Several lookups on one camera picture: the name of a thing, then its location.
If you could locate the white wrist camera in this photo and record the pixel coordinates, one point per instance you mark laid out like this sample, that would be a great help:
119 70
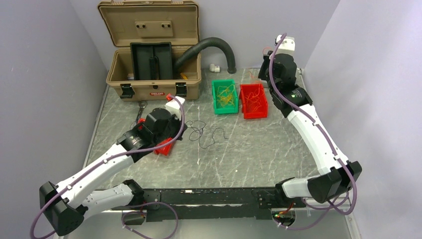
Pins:
173 106
287 46

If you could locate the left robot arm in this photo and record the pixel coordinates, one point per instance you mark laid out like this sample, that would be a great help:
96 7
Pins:
68 203

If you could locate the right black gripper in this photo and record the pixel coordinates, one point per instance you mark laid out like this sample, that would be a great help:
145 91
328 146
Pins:
261 74

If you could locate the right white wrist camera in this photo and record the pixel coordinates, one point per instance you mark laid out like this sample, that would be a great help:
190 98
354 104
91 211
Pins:
287 46

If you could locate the red flat bin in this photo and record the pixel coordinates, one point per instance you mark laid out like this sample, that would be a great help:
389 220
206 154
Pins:
162 150

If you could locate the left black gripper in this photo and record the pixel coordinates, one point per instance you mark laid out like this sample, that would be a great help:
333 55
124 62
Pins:
178 123

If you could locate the tan plastic toolbox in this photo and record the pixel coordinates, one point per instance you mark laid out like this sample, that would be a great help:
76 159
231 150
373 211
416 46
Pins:
149 36

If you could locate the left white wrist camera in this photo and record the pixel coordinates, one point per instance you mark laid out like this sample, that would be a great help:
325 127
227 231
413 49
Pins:
173 106

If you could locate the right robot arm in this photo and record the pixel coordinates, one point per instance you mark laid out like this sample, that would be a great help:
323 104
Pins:
337 174

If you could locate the black toolbox tray insert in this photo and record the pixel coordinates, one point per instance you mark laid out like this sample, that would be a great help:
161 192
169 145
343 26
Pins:
152 61

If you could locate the white pipe elbow fitting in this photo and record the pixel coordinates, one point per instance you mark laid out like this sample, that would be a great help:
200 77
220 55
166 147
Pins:
214 68

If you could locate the green plastic bin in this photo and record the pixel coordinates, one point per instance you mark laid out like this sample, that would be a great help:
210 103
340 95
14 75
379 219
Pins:
225 97

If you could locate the metal wrench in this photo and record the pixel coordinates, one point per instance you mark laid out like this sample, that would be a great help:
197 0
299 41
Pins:
142 105

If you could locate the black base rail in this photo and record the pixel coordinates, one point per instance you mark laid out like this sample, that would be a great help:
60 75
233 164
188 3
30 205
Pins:
213 203

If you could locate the yellow tool in toolbox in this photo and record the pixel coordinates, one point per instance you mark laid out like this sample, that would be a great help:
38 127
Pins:
183 76

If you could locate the aluminium frame profile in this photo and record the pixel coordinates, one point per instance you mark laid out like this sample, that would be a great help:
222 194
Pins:
332 205

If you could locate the red plastic bin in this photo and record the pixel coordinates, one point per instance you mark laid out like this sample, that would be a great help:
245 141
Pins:
254 104

